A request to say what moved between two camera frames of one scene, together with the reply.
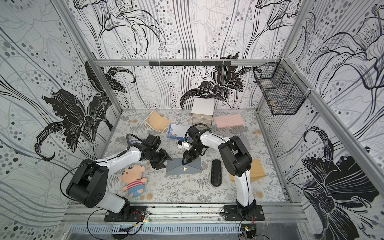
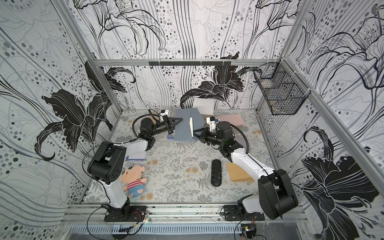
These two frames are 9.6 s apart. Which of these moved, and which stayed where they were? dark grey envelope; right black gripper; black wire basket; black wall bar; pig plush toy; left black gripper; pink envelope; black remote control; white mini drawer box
Moved: left black gripper; right black gripper; dark grey envelope
Stayed: black wire basket; white mini drawer box; pink envelope; black remote control; pig plush toy; black wall bar
